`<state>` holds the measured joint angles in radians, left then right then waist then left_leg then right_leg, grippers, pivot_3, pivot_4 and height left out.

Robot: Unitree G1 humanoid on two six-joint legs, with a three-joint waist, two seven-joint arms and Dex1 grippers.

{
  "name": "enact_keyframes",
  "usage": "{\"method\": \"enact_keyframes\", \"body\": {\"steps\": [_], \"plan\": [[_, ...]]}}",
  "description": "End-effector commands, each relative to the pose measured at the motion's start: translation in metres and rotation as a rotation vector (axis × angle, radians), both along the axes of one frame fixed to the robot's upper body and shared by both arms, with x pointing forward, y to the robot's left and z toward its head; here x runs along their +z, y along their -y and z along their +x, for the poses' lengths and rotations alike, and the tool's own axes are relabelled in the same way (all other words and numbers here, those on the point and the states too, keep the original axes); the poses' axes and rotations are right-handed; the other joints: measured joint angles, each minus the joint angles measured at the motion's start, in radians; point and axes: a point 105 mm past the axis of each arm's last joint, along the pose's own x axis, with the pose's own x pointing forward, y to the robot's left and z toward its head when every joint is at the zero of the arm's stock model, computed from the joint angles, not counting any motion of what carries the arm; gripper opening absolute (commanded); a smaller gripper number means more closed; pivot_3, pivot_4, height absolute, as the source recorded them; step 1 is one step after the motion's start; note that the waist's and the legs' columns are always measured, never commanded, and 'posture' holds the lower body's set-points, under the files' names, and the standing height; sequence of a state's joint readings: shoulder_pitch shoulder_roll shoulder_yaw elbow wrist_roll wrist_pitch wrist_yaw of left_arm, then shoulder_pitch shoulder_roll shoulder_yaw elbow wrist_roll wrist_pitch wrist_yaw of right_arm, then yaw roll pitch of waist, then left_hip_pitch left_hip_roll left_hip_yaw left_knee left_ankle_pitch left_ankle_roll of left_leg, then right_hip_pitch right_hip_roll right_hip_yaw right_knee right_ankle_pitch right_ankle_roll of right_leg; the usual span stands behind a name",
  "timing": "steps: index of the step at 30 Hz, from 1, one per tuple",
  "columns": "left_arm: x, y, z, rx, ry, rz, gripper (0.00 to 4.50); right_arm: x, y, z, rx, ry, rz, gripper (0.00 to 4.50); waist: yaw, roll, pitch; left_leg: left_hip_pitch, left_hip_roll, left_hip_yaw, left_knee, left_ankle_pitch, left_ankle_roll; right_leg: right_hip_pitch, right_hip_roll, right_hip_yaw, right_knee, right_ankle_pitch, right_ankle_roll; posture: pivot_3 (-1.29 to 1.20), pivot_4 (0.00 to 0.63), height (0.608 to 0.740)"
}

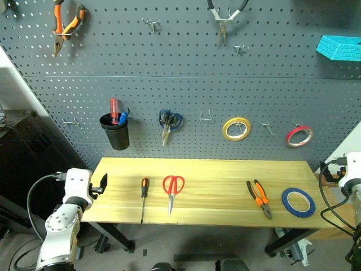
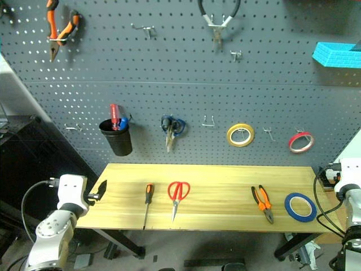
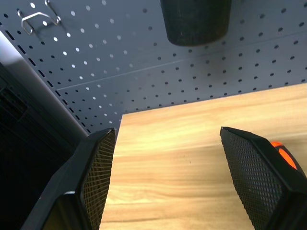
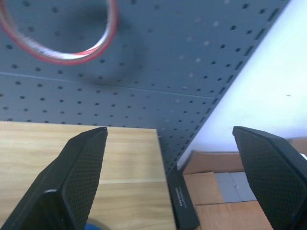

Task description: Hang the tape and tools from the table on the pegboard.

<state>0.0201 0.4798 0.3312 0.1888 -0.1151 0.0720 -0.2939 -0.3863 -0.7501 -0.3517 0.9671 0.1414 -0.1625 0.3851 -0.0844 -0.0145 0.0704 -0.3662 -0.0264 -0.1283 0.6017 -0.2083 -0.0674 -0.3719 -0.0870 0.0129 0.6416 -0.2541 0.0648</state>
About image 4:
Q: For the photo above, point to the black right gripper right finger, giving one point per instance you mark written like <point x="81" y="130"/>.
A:
<point x="268" y="172"/>

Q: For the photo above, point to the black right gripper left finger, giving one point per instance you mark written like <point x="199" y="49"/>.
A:
<point x="79" y="172"/>

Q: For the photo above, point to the red and white tape roll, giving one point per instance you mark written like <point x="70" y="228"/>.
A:
<point x="72" y="54"/>

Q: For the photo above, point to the grey pegboard panel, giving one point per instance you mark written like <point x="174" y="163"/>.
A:
<point x="148" y="79"/>

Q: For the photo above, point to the brown cardboard box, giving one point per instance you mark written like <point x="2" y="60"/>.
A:
<point x="216" y="191"/>

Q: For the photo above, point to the blue object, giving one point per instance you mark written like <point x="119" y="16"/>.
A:
<point x="94" y="226"/>

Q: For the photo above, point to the black pegboard base foot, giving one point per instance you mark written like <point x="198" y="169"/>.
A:
<point x="183" y="198"/>

